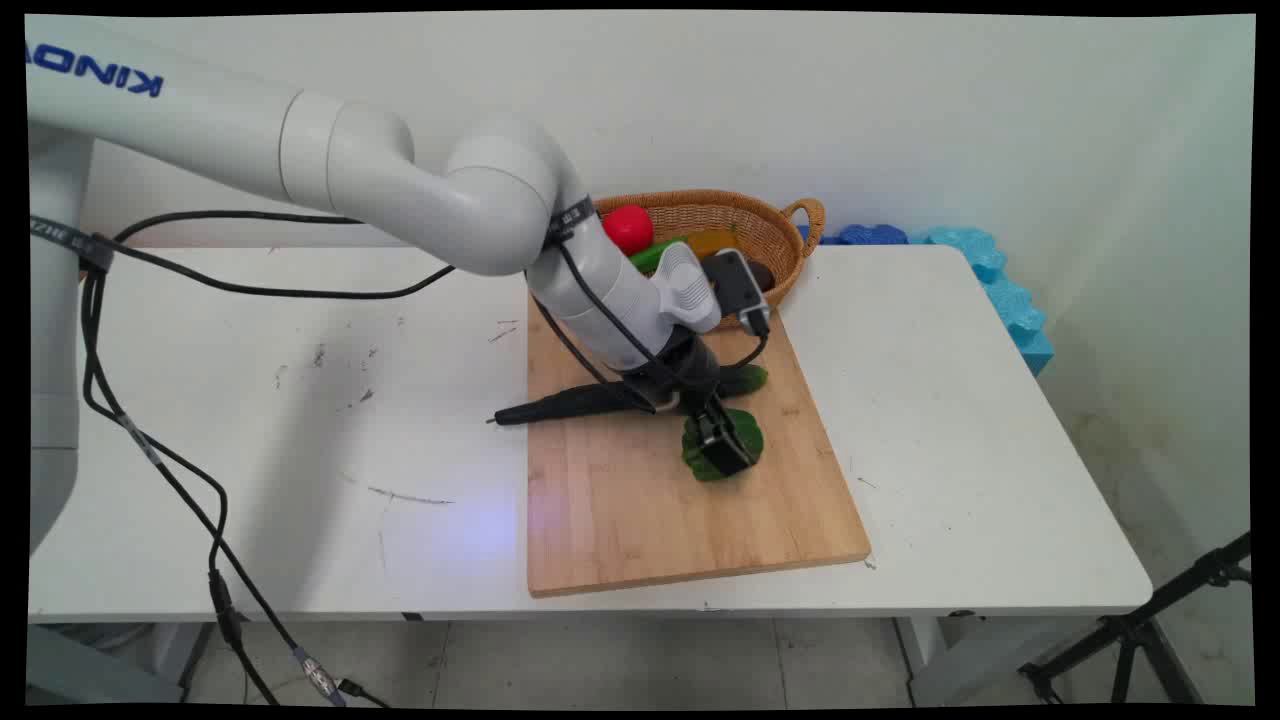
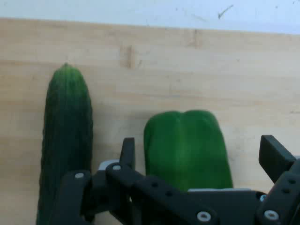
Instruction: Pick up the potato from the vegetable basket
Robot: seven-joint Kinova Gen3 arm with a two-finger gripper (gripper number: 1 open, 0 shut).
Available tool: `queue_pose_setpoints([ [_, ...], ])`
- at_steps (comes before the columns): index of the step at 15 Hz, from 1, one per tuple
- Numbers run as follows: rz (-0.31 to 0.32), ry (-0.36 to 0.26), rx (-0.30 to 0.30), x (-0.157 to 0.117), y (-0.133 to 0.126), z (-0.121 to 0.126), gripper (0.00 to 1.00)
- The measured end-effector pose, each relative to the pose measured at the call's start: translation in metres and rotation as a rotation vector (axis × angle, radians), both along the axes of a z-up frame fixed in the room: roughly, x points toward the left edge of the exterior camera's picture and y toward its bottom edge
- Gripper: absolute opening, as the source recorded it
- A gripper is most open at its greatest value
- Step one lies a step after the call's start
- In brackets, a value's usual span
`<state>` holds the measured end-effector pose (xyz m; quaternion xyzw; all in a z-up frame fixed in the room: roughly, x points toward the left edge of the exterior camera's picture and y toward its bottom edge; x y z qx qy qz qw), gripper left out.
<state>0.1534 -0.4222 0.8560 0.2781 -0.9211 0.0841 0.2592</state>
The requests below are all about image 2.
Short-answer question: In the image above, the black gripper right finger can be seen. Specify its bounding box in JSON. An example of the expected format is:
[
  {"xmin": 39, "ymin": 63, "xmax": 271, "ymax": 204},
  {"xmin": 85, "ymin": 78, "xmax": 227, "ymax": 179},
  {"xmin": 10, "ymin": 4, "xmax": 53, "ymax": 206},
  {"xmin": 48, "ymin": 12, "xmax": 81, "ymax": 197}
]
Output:
[{"xmin": 256, "ymin": 135, "xmax": 300, "ymax": 225}]

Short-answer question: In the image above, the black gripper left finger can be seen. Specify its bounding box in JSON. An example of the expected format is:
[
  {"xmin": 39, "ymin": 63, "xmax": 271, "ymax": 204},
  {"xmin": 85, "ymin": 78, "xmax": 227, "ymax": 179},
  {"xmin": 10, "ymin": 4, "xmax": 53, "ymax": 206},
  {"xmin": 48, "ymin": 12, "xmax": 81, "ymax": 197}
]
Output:
[{"xmin": 56, "ymin": 137, "xmax": 218, "ymax": 225}]

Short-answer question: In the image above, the green bell pepper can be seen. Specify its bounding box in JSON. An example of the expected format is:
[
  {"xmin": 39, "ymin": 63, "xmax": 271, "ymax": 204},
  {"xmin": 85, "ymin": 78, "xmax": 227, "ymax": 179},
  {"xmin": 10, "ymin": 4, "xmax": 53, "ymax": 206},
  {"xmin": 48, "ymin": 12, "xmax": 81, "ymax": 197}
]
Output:
[{"xmin": 143, "ymin": 109, "xmax": 233, "ymax": 192}]

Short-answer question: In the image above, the long dark green cucumber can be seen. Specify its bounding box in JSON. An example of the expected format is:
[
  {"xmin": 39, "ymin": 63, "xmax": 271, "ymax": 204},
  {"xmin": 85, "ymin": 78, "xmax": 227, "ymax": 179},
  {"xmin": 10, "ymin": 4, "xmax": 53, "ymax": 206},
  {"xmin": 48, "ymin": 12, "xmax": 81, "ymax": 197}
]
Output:
[{"xmin": 36, "ymin": 62, "xmax": 94, "ymax": 225}]

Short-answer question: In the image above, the wooden cutting board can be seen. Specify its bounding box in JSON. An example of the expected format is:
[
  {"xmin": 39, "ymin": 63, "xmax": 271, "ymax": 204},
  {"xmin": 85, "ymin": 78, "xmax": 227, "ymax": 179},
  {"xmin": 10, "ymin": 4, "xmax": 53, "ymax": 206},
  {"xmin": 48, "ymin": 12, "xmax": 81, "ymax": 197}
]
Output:
[{"xmin": 0, "ymin": 17, "xmax": 300, "ymax": 225}]

